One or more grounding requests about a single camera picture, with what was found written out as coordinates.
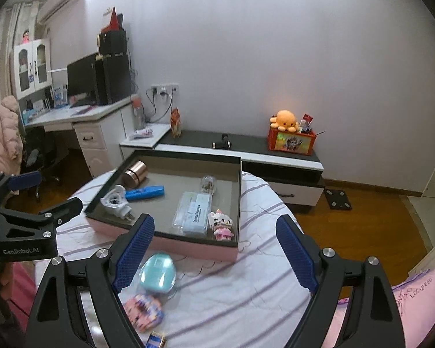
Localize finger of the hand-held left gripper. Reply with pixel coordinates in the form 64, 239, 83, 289
0, 170, 43, 207
0, 196, 84, 231

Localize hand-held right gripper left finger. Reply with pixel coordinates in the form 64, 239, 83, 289
25, 213, 156, 348

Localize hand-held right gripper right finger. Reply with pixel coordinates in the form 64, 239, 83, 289
275, 214, 406, 348

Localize teal case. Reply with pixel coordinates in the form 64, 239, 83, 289
138, 252, 178, 296

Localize white cat-shaped plug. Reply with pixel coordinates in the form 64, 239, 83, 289
100, 185, 133, 222

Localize pink building block toy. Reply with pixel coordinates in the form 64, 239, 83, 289
123, 293, 164, 332

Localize blue rectangular case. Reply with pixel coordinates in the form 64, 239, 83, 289
124, 186, 165, 201

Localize pink box with black rim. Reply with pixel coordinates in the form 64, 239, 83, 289
84, 149, 243, 262

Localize clear plastic pack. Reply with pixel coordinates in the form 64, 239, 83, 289
172, 190, 212, 238

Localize rose gold cylinder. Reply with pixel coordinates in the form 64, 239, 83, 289
122, 160, 148, 187

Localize white cat block figure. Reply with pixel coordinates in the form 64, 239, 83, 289
207, 209, 234, 242

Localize blue and gold lighter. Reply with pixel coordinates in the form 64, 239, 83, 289
145, 331, 166, 348

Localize clear glass bottle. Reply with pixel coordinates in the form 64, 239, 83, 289
200, 176, 217, 194

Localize black office chair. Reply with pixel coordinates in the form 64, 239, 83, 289
20, 127, 62, 202

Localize fuchsia plush blanket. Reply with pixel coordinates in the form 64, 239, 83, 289
7, 261, 40, 320

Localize pink puffer jacket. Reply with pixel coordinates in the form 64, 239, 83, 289
0, 95, 23, 176

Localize white desk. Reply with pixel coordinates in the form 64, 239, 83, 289
22, 94, 140, 178

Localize black floor scale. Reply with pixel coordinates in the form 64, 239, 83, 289
324, 188, 353, 210

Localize white glass-door cabinet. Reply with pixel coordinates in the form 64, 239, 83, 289
10, 38, 52, 100

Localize blue and white box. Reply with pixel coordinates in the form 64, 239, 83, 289
52, 83, 69, 108

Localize colourful packets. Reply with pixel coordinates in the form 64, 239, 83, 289
128, 128, 155, 141

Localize black monitor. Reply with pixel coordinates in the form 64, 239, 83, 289
67, 52, 100, 104

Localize low dark-topped cabinet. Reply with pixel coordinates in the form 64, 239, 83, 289
155, 129, 327, 214

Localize red toy box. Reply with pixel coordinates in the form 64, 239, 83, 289
267, 125, 317, 156

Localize cream curtain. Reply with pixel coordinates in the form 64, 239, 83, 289
0, 2, 40, 113

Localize bottle with orange cap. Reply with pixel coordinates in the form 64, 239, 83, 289
131, 99, 145, 131

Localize white nightstand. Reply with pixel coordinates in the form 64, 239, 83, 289
119, 123, 172, 169

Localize pale pink quilt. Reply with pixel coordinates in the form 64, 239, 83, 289
322, 264, 435, 348

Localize black computer tower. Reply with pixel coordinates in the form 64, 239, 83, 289
94, 54, 133, 105

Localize black flashlight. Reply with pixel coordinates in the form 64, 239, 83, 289
212, 134, 232, 150

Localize orange snack bag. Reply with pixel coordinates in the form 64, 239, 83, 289
170, 107, 183, 138

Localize orange octopus plush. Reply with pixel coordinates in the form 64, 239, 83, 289
270, 110, 300, 133

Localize white door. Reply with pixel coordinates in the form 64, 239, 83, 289
418, 127, 435, 204

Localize black speaker box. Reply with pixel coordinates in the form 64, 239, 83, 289
98, 30, 127, 57

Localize white air conditioner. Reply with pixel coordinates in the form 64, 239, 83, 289
36, 0, 85, 24

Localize white wall socket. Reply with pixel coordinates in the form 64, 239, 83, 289
151, 83, 180, 97

